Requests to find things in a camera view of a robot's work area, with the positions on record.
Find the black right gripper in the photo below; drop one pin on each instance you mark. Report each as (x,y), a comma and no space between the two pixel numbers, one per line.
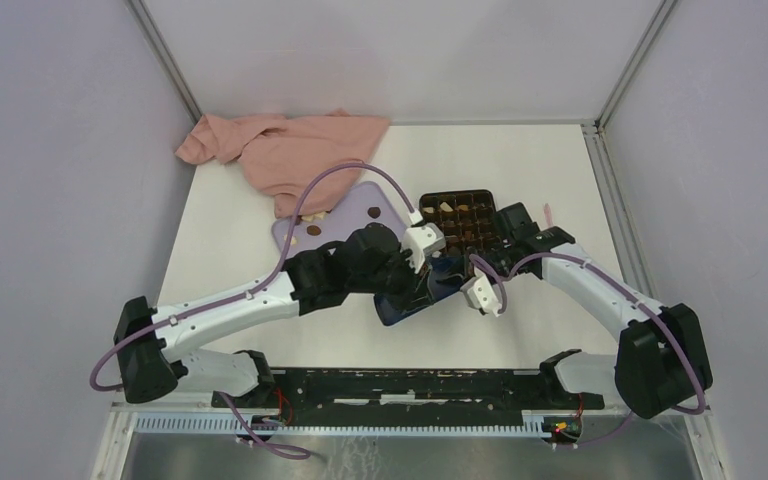
(472,250)

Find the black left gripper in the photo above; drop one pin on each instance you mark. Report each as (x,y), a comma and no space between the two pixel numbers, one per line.
(412,279)

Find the pink handled metal tongs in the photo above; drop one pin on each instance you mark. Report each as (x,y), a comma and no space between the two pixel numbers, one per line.
(548,215)

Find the dark blue chocolate box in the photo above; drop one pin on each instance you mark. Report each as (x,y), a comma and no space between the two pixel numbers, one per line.
(471,223)

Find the lilac plastic tray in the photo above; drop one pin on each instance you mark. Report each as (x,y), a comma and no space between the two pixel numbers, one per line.
(348,215)

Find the dark blue box lid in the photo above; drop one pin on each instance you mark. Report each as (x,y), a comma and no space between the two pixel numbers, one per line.
(440,279)

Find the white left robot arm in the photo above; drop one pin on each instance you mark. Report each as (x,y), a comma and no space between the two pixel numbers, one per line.
(163,349)

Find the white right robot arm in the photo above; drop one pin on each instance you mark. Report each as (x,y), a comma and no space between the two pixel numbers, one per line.
(661,362)

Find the pink cloth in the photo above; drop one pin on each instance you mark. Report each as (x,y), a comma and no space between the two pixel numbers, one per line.
(280,156)

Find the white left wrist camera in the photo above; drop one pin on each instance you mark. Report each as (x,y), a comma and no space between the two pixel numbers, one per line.
(422,239)

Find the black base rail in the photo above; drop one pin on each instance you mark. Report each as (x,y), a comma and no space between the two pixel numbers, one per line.
(414,398)

